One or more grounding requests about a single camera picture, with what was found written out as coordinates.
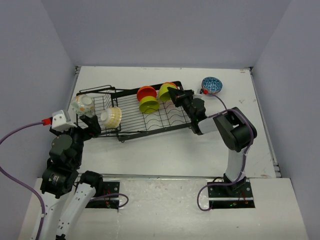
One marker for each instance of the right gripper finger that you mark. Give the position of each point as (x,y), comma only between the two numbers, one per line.
(177,96)
(189,93)

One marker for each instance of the green bowl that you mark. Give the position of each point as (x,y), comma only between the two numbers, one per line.
(163,93)
(148,105)

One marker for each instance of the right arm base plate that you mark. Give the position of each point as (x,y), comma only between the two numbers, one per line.
(231,197)

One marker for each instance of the white bowl leaf pattern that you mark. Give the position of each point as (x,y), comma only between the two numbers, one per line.
(82,105)

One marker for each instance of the orange bowl left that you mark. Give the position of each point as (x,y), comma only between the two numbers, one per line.
(146,91)

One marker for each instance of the white bowl yellow dots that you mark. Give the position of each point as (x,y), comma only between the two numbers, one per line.
(111,117)

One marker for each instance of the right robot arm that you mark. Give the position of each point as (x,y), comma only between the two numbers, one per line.
(236,131)

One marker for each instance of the black wire dish rack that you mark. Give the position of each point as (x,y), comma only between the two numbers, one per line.
(134,124)

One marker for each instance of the blue patterned bowl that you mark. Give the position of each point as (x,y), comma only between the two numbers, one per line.
(211,86)

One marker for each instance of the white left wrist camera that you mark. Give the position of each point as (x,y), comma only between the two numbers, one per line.
(61,121)

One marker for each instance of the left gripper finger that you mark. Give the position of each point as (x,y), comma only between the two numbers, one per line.
(87,120)
(94,124)

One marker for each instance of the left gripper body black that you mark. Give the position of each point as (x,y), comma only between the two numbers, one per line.
(80,134)

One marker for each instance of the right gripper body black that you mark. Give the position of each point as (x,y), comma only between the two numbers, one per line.
(187,104)

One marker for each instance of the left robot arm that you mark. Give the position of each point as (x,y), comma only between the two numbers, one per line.
(55,222)

